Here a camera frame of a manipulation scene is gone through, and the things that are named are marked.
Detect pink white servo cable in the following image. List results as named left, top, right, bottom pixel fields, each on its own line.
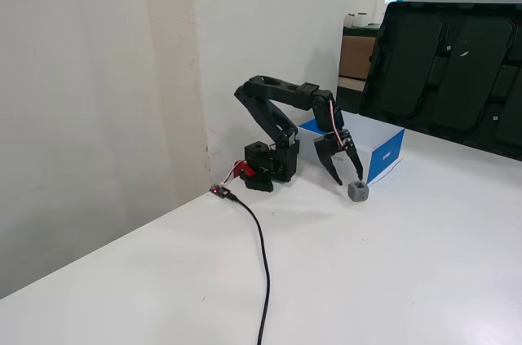
left=327, top=99, right=348, bottom=151

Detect black power cable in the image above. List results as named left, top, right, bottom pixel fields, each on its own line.
left=228, top=192, right=272, bottom=345

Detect blue and white box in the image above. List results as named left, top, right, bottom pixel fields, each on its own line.
left=297, top=112, right=406, bottom=186

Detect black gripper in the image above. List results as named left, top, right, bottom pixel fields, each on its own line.
left=312, top=129, right=365, bottom=188

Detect small controller board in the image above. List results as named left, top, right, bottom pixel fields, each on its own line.
left=208, top=184, right=240, bottom=202

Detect brown cardboard box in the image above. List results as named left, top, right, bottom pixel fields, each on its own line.
left=338, top=34, right=377, bottom=80

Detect red clamp handle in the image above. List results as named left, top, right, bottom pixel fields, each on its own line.
left=232, top=160, right=257, bottom=179

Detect black table clamp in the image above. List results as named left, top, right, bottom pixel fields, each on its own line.
left=240, top=173, right=274, bottom=193

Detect black plastic tray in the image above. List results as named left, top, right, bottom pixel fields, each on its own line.
left=357, top=1, right=522, bottom=162

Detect dark green shelf board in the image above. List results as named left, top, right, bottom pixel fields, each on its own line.
left=342, top=24, right=383, bottom=38

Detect gray cube block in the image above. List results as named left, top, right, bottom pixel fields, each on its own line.
left=347, top=180, right=371, bottom=204

